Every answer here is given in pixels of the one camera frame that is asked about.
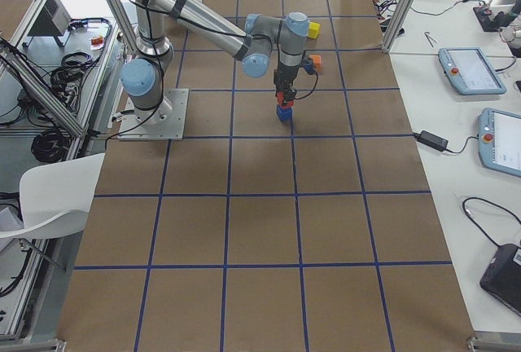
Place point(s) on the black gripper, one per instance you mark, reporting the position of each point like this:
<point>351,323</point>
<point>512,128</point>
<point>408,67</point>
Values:
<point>284,76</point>

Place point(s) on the red wooden block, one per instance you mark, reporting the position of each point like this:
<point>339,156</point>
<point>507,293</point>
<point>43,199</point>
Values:
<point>283,104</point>

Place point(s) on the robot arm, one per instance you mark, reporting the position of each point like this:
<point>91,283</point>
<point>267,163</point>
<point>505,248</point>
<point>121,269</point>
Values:
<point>251,46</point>

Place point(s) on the blue wooden block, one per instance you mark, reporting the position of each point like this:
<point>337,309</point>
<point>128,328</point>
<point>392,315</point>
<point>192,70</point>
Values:
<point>284,114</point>

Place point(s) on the orange wooden block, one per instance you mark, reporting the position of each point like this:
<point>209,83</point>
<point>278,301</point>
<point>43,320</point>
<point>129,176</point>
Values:
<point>317,63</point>

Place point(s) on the yellow wooden block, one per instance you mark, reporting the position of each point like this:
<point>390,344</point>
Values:
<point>314,30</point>

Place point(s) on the black power brick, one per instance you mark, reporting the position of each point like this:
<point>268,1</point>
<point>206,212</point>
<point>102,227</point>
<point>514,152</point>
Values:
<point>431,140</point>

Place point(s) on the upper teach pendant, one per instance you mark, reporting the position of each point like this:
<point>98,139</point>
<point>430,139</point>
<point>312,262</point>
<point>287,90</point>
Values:
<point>469,72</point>

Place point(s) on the teach pendant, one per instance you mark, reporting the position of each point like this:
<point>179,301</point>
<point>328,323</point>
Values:
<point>499,140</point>
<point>469,72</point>

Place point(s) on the lower teach pendant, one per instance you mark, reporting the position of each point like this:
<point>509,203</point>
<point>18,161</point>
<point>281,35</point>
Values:
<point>499,140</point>

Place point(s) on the grey control box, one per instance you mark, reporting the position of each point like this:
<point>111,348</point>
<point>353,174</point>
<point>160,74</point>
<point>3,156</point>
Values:
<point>52,21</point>

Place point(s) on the white chair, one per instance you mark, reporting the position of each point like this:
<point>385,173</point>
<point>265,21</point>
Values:
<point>55,201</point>

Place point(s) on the black device on desk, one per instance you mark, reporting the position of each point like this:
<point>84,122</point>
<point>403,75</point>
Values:
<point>501,279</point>

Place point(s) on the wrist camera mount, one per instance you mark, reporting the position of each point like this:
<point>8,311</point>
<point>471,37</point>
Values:
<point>308,65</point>

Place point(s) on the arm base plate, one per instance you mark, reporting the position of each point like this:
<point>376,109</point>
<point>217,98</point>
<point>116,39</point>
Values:
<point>167,123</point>

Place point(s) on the left aluminium frame post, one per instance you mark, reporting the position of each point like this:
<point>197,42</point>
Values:
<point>125,26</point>

